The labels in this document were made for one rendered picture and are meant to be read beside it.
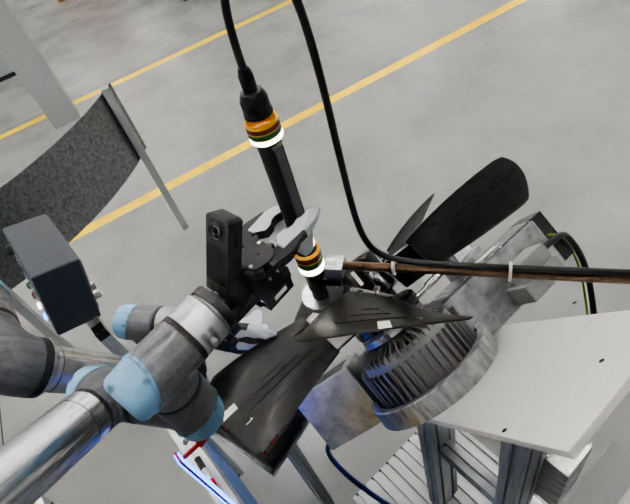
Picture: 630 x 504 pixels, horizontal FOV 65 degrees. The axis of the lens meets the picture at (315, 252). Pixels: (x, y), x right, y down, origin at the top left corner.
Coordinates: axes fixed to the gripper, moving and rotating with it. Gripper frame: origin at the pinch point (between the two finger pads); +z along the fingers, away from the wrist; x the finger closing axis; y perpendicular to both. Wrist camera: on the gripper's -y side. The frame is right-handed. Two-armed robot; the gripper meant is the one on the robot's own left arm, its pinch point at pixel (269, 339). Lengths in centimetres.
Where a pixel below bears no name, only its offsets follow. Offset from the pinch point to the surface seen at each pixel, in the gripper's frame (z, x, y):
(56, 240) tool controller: -61, -7, 20
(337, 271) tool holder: 16.5, -18.9, 0.1
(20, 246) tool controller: -68, -9, 16
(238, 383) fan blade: -3.9, 1.9, -8.8
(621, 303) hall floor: 98, 107, 110
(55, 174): -140, 23, 98
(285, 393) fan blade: 6.1, 0.5, -10.6
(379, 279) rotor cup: 20.3, -6.7, 10.4
